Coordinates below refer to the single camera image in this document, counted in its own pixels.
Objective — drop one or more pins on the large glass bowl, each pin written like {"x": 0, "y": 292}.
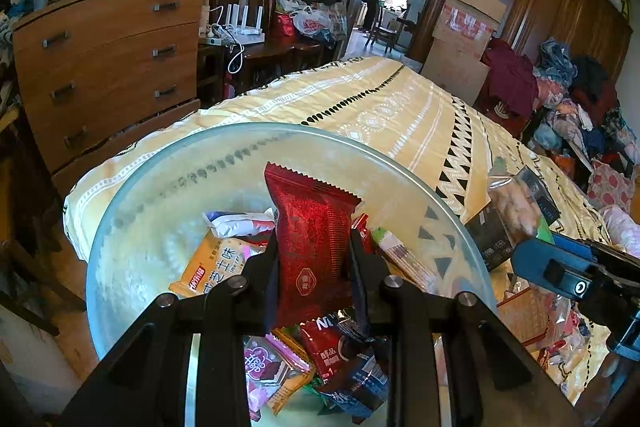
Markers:
{"x": 150, "y": 217}

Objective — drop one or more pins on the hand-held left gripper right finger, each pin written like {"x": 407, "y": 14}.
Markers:
{"x": 361, "y": 297}

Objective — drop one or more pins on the white red plastic bag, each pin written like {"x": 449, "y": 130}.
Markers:
{"x": 310, "y": 23}

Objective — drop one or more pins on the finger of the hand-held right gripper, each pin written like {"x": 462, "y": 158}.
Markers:
{"x": 532, "y": 264}

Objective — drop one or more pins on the large cardboard box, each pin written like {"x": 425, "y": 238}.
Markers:
{"x": 465, "y": 37}

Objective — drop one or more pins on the black box with blue print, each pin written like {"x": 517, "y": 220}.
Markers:
{"x": 487, "y": 242}

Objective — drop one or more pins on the red glitter snack packet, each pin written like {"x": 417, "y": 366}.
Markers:
{"x": 310, "y": 247}

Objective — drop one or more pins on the yellow patterned blanket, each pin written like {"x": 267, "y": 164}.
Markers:
{"x": 390, "y": 117}

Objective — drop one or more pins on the dark wooden desk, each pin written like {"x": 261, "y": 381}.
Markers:
{"x": 265, "y": 57}

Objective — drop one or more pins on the heap of mixed clothes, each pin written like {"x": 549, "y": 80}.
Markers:
{"x": 585, "y": 107}

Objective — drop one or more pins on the clear peanut snack packet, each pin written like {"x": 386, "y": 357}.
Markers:
{"x": 517, "y": 207}

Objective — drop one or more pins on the maroon garment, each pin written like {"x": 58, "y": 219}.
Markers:
{"x": 510, "y": 77}

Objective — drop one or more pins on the heap of bagged snacks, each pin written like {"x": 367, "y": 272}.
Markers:
{"x": 220, "y": 267}

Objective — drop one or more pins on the pile of assorted snack packets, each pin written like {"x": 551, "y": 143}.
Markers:
{"x": 567, "y": 324}

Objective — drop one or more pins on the white wifi router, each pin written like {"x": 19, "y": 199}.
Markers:
{"x": 234, "y": 21}
{"x": 254, "y": 24}

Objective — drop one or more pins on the wooden chest of drawers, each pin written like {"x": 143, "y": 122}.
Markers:
{"x": 100, "y": 57}

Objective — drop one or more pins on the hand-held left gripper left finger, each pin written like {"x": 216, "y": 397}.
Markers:
{"x": 267, "y": 292}

